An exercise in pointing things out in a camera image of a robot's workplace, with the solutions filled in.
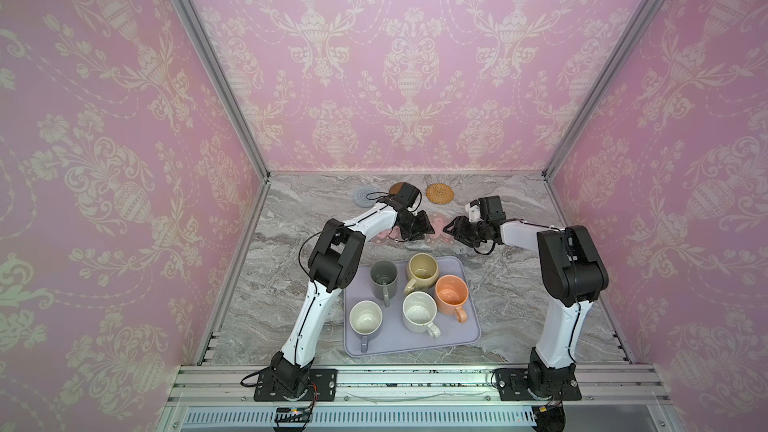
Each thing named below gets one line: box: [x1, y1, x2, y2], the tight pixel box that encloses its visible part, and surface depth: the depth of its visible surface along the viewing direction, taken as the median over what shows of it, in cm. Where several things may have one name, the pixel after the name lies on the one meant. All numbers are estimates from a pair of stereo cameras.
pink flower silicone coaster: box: [425, 212, 454, 245], surface depth 102 cm
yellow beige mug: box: [404, 252, 439, 295], surface depth 87 cm
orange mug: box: [434, 274, 469, 323], surface depth 83 cm
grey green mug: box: [370, 260, 399, 307], surface depth 85 cm
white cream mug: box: [402, 291, 441, 339], surface depth 81 cm
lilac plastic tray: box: [343, 262, 374, 357], surface depth 83 cm
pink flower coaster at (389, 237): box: [366, 225, 405, 246], surface depth 102 cm
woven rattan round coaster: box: [426, 183, 455, 205], surface depth 118 cm
